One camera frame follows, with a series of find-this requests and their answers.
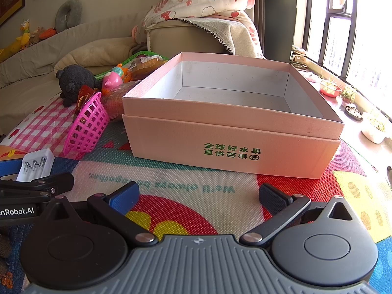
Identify white plant pot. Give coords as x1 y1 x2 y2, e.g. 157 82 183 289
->
361 110 389 144

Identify red foil wrapper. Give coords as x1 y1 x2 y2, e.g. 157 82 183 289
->
76 86 94 108

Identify brown plush toy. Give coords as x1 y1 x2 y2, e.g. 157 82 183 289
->
29 27 43 45

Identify dark window frame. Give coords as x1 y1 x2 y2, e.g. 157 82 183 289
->
294 0 392 98

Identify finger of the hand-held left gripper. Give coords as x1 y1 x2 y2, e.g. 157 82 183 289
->
0 172 75 204

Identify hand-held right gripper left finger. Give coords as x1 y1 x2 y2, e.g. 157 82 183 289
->
43 182 155 247

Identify pink toy pig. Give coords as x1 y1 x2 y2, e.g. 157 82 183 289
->
102 69 123 91

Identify beige folded blanket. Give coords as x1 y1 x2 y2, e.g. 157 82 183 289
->
53 37 147 74

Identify beige sofa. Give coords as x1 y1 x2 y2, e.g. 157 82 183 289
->
0 9 267 135

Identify grey neck pillow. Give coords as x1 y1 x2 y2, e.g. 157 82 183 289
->
55 0 81 33

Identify floral printed blanket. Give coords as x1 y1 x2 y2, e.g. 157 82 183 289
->
132 0 265 59

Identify colourful printed play mat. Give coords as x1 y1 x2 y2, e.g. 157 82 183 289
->
0 50 392 294

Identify pink plastic basket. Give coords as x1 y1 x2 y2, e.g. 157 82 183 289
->
63 92 110 156

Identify yellow plush duck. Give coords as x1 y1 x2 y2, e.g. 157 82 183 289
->
15 18 33 51

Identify pastries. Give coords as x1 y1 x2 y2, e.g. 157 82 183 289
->
101 80 143 122

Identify pink cardboard box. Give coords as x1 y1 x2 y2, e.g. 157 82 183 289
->
122 52 345 180

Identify fringed beige cloth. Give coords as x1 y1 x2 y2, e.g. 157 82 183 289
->
181 15 264 59

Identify red plant pot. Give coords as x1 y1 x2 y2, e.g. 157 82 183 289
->
319 75 343 98

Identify white battery charger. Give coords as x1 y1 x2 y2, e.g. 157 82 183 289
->
15 148 56 183

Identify black plush toy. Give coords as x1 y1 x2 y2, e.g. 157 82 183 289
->
56 64 101 108

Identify grey curtain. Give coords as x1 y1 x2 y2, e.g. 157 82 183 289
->
233 0 299 65

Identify orange plush toy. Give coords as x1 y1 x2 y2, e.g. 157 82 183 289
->
39 27 58 40

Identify small potted plant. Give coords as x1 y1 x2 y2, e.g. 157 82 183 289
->
340 86 357 106

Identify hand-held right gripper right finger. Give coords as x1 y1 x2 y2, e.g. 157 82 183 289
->
240 183 357 247

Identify yellow plush toy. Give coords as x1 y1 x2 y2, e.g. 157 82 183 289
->
0 41 19 63

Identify dark shallow bowl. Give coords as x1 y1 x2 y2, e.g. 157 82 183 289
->
344 104 363 120

